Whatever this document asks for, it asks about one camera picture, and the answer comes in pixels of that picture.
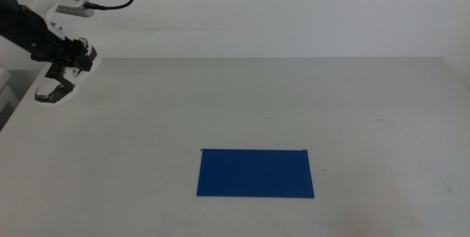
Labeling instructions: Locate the black and white sneaker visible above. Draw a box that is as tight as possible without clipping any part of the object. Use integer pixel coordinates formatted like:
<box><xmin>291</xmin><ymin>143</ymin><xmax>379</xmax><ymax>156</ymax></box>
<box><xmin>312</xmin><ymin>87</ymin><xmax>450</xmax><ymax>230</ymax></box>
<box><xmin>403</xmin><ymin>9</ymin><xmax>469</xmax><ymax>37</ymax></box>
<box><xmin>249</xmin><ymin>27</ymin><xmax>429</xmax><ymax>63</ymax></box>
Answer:
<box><xmin>35</xmin><ymin>37</ymin><xmax>101</xmax><ymax>105</ymax></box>

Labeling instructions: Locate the blue rectangular mat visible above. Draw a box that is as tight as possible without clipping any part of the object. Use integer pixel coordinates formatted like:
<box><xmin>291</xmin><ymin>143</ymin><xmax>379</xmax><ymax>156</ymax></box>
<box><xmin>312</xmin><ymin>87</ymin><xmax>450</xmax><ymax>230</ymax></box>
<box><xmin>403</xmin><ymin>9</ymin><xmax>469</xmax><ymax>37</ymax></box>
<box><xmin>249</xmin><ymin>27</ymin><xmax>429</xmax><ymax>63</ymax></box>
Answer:
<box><xmin>196</xmin><ymin>148</ymin><xmax>316</xmax><ymax>199</ymax></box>

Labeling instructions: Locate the white side shelf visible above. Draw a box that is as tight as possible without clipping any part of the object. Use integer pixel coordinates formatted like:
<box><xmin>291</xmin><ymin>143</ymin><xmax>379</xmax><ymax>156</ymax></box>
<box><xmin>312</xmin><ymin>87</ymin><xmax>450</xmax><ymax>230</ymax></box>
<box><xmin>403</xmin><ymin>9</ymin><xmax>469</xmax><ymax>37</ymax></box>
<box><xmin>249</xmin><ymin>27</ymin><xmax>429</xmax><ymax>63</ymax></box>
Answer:
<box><xmin>0</xmin><ymin>68</ymin><xmax>20</xmax><ymax>121</ymax></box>

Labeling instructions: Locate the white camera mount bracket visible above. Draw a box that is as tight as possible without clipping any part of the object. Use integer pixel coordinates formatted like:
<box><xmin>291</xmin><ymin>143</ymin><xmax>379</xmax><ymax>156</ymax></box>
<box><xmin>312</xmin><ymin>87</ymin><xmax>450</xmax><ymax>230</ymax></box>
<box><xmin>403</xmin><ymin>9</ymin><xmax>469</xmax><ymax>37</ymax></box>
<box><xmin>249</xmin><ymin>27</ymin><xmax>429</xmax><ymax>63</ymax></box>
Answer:
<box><xmin>31</xmin><ymin>0</ymin><xmax>93</xmax><ymax>42</ymax></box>

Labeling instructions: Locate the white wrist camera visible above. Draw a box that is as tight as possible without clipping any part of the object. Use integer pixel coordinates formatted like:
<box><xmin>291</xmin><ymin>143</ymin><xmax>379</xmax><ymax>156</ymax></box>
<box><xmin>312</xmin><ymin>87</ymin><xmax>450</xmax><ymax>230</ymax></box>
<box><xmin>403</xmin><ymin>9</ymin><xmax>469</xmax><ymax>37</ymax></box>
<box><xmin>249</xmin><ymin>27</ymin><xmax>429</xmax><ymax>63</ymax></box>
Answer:
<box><xmin>54</xmin><ymin>3</ymin><xmax>95</xmax><ymax>19</ymax></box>

